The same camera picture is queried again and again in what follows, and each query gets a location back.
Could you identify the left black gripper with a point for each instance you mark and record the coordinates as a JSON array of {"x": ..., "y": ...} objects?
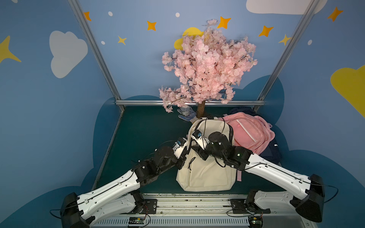
[{"x": 182, "y": 159}]

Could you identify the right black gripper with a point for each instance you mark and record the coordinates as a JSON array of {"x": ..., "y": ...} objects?
[{"x": 201, "y": 152}]

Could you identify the cream white bag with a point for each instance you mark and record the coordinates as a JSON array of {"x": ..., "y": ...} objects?
[{"x": 198, "y": 175}]

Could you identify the pink backpack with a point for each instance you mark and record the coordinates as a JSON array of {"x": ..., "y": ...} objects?
[{"x": 250, "y": 132}]

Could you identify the navy blue backpack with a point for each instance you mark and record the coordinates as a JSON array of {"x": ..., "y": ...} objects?
[{"x": 271, "y": 153}]

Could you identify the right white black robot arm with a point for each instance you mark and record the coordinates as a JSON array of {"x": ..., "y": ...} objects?
[{"x": 308, "y": 192}]

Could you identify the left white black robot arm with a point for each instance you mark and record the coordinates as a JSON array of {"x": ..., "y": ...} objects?
[{"x": 122, "y": 195}]

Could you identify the left green circuit board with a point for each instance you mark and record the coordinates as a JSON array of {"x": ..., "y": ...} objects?
[{"x": 136, "y": 222}]

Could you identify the green circuit board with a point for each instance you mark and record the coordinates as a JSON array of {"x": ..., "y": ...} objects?
[
  {"x": 255, "y": 222},
  {"x": 136, "y": 222}
]

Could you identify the pink cherry blossom tree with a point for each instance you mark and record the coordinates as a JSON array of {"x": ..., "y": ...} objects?
[{"x": 208, "y": 66}]

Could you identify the right green circuit board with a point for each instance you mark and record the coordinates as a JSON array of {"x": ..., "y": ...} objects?
[{"x": 255, "y": 222}]

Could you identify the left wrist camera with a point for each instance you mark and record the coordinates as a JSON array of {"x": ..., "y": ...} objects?
[{"x": 180, "y": 148}]

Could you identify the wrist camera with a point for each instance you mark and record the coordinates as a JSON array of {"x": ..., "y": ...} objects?
[
  {"x": 180, "y": 148},
  {"x": 200, "y": 139}
]

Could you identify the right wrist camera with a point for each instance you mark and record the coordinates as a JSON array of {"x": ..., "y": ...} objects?
[{"x": 200, "y": 139}]

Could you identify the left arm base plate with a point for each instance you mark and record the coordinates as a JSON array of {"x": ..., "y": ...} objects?
[{"x": 149, "y": 206}]

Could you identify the aluminium rail base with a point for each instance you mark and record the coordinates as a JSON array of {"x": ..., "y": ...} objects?
[{"x": 219, "y": 204}]

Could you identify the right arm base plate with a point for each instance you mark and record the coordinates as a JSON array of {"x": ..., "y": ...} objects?
[{"x": 240, "y": 206}]

